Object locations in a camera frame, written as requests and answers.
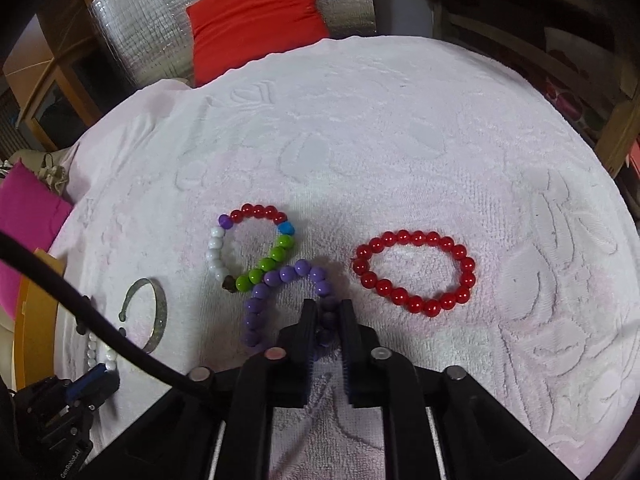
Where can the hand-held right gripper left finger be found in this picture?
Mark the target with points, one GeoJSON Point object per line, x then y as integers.
{"type": "Point", "coordinates": [306, 345]}

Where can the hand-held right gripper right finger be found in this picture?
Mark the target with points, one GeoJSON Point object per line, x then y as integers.
{"type": "Point", "coordinates": [350, 355]}

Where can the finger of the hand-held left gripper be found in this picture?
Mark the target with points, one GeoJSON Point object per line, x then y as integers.
{"type": "Point", "coordinates": [106, 387]}
{"type": "Point", "coordinates": [87, 382]}

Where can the orange cardboard box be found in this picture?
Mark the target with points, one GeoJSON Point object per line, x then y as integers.
{"type": "Point", "coordinates": [37, 320]}

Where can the silver cuff bangle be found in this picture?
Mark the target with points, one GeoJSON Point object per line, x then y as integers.
{"type": "Point", "coordinates": [161, 310]}

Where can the pink cushion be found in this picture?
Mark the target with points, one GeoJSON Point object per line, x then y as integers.
{"type": "Point", "coordinates": [25, 205]}

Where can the patterned cloth bag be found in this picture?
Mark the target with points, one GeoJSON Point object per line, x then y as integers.
{"type": "Point", "coordinates": [52, 172]}

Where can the white embossed blanket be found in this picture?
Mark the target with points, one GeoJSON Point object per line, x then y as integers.
{"type": "Point", "coordinates": [400, 135]}

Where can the wooden cabinet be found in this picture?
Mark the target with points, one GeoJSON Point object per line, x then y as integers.
{"type": "Point", "coordinates": [30, 80]}

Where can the red cushion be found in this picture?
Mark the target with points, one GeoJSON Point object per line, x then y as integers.
{"type": "Point", "coordinates": [255, 20]}

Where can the wooden furniture frame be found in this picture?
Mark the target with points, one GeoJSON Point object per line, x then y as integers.
{"type": "Point", "coordinates": [617, 125]}

